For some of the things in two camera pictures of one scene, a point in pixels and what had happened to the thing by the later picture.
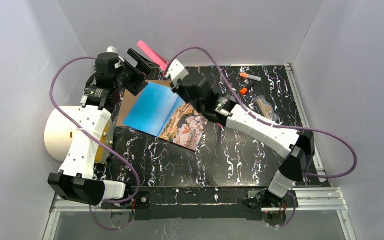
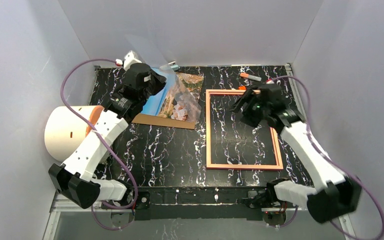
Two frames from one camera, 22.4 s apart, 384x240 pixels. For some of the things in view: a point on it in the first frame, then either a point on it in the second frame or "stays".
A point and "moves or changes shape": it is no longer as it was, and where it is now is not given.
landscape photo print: [160, 111] moves or changes shape
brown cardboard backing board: [129, 100] moves or changes shape
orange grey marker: [247, 75] stays
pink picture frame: [162, 63] to [279, 166]
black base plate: [201, 204] stays
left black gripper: [136, 74] to [153, 84]
